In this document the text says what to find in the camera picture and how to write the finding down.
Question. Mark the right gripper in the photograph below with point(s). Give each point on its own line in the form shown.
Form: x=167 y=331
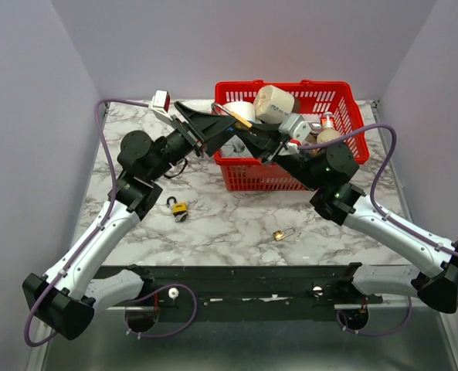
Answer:
x=264 y=147

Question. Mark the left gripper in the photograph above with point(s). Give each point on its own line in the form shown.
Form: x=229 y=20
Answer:
x=204 y=124

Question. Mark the large brass padlock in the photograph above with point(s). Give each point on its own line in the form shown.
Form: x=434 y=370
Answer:
x=216 y=108

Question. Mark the small brass padlock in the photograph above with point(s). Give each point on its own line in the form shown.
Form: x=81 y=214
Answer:
x=282 y=234

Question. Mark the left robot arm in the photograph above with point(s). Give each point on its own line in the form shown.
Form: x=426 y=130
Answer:
x=67 y=296

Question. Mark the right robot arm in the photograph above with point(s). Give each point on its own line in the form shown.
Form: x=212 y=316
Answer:
x=432 y=275

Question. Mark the grey roll front left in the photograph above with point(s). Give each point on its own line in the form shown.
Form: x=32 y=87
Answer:
x=235 y=148

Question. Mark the beige wrapped paper roll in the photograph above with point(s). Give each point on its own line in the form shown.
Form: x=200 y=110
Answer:
x=273 y=105

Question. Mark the white blue paper roll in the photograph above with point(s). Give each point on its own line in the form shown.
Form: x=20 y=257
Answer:
x=243 y=109

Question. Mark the red plastic basket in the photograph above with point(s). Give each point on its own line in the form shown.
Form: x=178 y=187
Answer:
x=334 y=163

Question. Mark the silver can top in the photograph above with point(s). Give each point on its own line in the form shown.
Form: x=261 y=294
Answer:
x=315 y=128

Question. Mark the cream pump bottle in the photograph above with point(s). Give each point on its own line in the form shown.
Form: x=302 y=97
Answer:
x=329 y=132

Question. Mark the yellow black padlock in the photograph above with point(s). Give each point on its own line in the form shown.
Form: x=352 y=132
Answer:
x=179 y=210

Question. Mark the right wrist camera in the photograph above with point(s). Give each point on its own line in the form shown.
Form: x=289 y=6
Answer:
x=295 y=127

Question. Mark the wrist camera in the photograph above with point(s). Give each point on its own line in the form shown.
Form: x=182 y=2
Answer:
x=161 y=101
x=295 y=127

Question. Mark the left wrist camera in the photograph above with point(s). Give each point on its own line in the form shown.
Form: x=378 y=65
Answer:
x=161 y=101

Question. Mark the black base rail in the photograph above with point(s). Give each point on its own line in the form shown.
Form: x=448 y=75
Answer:
x=250 y=294

